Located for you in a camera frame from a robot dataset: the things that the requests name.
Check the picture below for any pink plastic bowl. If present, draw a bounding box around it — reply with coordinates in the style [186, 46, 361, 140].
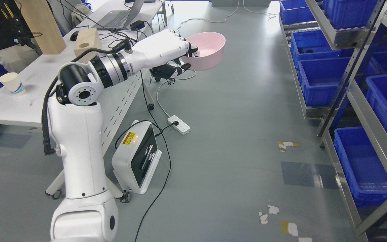
[182, 32, 226, 71]

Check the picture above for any steel rack with crates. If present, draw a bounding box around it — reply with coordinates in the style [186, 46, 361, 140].
[279, 0, 387, 242]

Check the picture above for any black power adapter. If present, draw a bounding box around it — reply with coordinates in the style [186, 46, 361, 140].
[130, 20, 145, 31]

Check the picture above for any person in black jacket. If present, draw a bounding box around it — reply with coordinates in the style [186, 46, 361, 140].
[0, 0, 41, 73]

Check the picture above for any black computer mouse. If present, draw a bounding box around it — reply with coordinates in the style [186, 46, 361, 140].
[70, 31, 79, 41]

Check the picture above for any white folding desk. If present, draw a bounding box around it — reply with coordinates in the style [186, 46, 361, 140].
[0, 0, 165, 202]

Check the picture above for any blue crate upper shelf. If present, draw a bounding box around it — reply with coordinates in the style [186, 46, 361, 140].
[323, 0, 378, 29]

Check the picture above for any white power strip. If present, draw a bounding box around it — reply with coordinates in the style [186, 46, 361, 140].
[167, 115, 191, 135]

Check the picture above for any grey laptop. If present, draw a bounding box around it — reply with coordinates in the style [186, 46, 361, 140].
[92, 0, 144, 30]

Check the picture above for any blue crate rack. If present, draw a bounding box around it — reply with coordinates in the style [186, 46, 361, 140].
[291, 30, 354, 63]
[298, 57, 350, 106]

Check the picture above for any white cable on floor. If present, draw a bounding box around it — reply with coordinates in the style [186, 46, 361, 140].
[156, 71, 197, 119]

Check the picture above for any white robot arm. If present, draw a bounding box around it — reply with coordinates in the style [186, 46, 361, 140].
[42, 50, 133, 242]

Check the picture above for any wooden block with hole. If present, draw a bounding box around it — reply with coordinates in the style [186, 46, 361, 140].
[74, 28, 102, 57]

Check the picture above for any paper cup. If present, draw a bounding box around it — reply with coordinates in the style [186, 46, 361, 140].
[0, 72, 26, 96]

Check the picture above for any blue crate rack middle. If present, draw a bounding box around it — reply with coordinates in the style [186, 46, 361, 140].
[298, 57, 350, 106]

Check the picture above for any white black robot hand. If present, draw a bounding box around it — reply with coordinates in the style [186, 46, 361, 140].
[123, 30, 200, 79]

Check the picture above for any black power cable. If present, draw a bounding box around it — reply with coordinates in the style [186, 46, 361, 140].
[115, 71, 180, 242]

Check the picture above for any blue crate lower near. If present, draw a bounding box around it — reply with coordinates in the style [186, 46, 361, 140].
[334, 126, 387, 208]

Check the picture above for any tall wooden board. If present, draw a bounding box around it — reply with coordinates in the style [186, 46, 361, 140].
[19, 0, 66, 54]

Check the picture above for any white power station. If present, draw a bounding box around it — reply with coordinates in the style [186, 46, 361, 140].
[112, 120, 162, 194]

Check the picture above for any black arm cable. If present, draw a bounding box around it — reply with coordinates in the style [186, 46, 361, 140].
[42, 39, 132, 156]

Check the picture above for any blue crate rack far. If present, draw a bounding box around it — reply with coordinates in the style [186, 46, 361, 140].
[291, 30, 354, 63]

